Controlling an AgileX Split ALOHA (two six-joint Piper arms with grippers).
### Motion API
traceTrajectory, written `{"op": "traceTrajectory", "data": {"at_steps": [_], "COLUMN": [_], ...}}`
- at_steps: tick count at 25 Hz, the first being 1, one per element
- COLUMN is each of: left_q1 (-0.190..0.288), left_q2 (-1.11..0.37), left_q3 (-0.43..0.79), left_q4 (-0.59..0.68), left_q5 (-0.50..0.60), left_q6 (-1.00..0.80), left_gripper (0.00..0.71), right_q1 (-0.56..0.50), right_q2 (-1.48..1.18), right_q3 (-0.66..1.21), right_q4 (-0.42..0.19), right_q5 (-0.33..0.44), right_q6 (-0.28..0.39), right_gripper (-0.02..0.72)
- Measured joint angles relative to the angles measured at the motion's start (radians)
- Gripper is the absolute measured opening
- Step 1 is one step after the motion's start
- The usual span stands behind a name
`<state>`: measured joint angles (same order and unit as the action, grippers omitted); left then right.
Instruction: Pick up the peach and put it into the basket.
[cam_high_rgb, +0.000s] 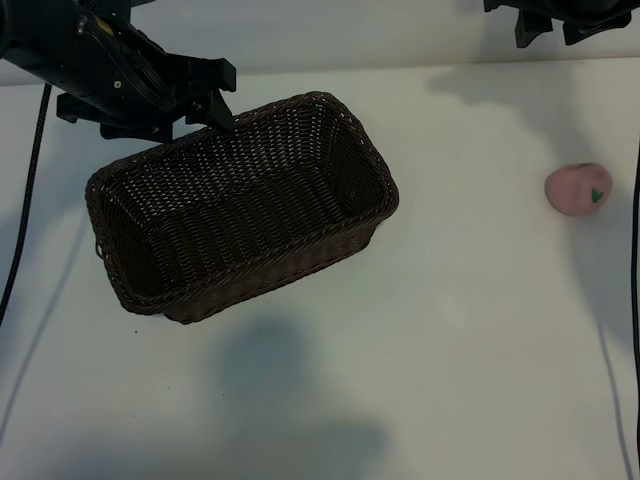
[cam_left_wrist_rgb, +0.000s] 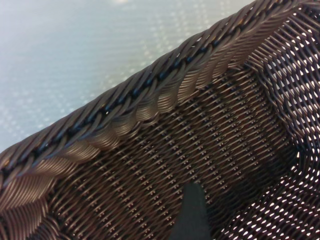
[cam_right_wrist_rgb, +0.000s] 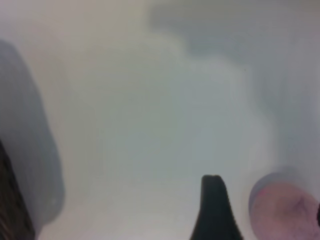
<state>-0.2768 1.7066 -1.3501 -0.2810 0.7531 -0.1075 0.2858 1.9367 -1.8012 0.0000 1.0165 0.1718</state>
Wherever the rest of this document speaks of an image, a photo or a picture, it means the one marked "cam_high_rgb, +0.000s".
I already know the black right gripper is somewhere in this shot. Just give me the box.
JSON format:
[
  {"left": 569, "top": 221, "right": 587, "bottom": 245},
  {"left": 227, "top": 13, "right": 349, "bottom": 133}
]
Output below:
[{"left": 482, "top": 0, "right": 640, "bottom": 49}]

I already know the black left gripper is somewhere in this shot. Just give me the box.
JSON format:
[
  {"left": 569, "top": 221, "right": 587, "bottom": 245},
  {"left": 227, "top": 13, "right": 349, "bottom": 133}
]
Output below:
[{"left": 34, "top": 9, "right": 237, "bottom": 133}]

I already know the pink peach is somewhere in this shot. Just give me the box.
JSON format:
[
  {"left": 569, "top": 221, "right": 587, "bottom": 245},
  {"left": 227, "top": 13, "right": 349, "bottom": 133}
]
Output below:
[{"left": 543, "top": 162, "right": 615, "bottom": 217}]

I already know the dark brown wicker basket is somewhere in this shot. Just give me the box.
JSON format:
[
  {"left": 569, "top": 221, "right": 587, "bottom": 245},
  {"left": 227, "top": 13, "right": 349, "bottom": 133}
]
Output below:
[{"left": 84, "top": 90, "right": 401, "bottom": 326}]

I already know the black ribbon cable bundle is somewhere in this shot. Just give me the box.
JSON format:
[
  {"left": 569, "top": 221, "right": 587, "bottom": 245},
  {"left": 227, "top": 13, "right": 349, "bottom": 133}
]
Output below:
[{"left": 92, "top": 14, "right": 176, "bottom": 112}]

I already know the black braided cable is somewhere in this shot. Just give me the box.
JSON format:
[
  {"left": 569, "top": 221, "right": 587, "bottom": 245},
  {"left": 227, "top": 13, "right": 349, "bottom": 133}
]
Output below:
[{"left": 0, "top": 82, "right": 54, "bottom": 326}]

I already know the thin black cable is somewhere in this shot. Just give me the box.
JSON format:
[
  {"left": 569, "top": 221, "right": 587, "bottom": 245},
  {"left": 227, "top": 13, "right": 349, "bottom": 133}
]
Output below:
[{"left": 630, "top": 147, "right": 640, "bottom": 480}]

